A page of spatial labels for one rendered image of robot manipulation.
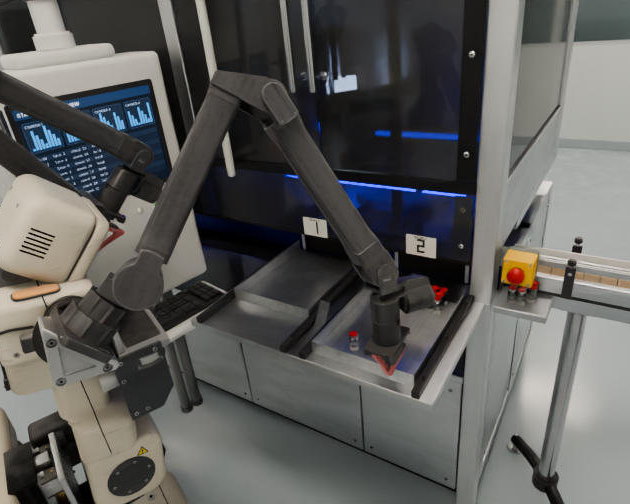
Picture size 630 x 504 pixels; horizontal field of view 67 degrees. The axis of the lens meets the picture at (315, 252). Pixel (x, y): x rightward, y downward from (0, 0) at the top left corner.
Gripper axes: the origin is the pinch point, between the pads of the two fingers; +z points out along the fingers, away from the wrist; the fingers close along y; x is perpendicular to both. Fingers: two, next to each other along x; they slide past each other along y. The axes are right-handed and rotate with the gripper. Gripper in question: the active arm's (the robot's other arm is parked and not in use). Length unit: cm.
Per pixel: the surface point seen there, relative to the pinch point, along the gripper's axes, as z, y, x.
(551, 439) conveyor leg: 59, 51, -31
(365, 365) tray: 1.0, 0.8, 6.1
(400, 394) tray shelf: 3.0, -2.4, -3.6
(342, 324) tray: 2.4, 13.9, 19.1
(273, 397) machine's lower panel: 72, 38, 72
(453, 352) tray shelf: 3.2, 15.1, -9.6
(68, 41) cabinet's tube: -71, 11, 92
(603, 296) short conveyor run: 1, 48, -38
